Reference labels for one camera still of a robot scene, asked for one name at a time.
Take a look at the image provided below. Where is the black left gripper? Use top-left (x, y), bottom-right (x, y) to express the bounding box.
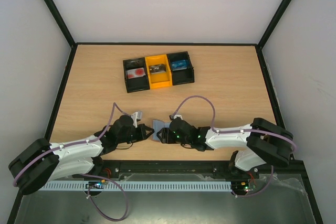
top-left (117, 124), bottom-right (154, 144)

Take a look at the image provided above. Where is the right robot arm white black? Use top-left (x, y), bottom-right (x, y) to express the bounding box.
top-left (153, 116), bottom-right (297, 178)

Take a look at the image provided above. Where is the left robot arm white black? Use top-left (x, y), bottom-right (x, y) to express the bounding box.
top-left (8, 115), bottom-right (154, 195)

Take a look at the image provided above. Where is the white red card in bin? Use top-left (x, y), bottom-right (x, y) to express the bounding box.
top-left (127, 67), bottom-right (146, 79)

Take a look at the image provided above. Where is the left black bin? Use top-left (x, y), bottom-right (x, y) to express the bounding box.
top-left (123, 57), bottom-right (150, 93)

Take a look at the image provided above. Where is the black bin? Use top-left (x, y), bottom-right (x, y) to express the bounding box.
top-left (166, 51), bottom-right (195, 86)
top-left (123, 57), bottom-right (150, 93)

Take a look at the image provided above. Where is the yellow middle bin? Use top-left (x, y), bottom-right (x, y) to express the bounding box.
top-left (145, 55), bottom-right (173, 89)

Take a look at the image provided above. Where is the right black bin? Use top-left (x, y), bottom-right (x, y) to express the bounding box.
top-left (166, 51), bottom-right (195, 86)

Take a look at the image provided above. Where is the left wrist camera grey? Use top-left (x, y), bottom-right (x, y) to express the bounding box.
top-left (131, 111), bottom-right (143, 128)

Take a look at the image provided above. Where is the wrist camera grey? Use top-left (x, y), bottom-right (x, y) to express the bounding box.
top-left (131, 111), bottom-right (143, 128)
top-left (169, 114), bottom-right (183, 121)

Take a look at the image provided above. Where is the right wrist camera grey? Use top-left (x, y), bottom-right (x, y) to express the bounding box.
top-left (169, 114), bottom-right (183, 121)

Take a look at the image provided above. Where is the light blue slotted cable duct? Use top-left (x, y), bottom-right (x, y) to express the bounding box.
top-left (40, 180), bottom-right (232, 192)

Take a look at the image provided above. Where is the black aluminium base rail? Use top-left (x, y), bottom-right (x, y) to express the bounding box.
top-left (70, 159), bottom-right (305, 182)

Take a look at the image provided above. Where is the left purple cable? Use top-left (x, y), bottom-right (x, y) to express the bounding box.
top-left (13, 102), bottom-right (132, 220)

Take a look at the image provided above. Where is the black enclosure frame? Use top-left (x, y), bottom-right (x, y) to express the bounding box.
top-left (6, 0), bottom-right (324, 224)

